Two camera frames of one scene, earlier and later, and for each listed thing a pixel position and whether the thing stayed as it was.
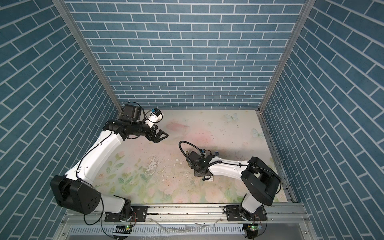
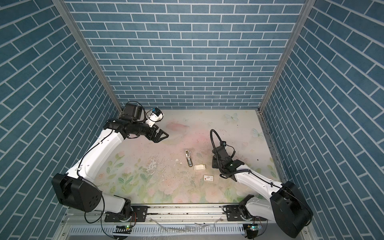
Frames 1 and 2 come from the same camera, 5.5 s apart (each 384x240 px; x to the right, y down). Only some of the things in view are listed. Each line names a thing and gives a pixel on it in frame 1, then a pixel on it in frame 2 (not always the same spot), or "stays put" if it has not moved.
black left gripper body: [143, 129] stays put
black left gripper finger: [157, 139] stays put
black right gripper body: [196, 172] -> [215, 164]
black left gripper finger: [158, 137] stays put
